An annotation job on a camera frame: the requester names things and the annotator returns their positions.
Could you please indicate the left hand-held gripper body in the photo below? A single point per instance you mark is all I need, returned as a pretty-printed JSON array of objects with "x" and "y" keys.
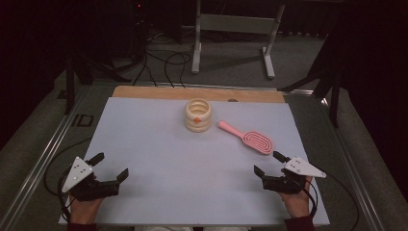
[{"x": 77, "y": 173}]

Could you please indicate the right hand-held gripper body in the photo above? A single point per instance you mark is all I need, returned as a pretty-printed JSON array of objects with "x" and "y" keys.
[{"x": 300, "y": 168}]

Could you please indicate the pink hairbrush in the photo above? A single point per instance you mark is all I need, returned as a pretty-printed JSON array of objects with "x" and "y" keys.
[{"x": 256, "y": 141}]

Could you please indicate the cream ribbed round holder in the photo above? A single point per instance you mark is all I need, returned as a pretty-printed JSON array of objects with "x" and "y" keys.
[{"x": 198, "y": 123}]

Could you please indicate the person's right hand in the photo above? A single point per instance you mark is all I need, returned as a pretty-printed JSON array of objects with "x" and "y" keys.
[{"x": 296, "y": 205}]

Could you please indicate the person's left hand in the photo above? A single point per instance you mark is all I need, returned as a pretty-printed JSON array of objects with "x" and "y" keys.
[{"x": 83, "y": 211}]

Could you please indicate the black tripod stand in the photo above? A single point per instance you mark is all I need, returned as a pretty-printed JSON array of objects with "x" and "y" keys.
[
  {"x": 333, "y": 93},
  {"x": 70, "y": 80}
]

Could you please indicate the wooden table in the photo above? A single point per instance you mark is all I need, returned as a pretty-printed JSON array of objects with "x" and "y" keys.
[{"x": 166, "y": 93}]

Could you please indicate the aluminium rail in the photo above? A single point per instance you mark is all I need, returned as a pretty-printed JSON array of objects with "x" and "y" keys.
[
  {"x": 38, "y": 163},
  {"x": 362, "y": 192}
]

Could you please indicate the grey metal desk frame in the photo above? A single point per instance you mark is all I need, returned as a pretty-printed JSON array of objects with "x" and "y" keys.
[{"x": 237, "y": 24}]

